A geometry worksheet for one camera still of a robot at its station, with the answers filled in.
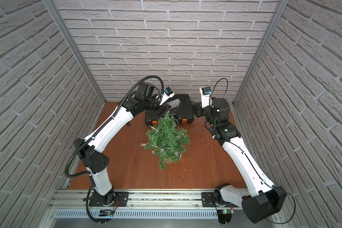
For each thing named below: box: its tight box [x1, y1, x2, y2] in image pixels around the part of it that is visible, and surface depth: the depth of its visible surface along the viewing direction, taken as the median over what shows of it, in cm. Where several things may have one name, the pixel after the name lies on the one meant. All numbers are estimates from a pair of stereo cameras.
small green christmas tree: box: [144, 111, 191, 171], surface depth 68 cm
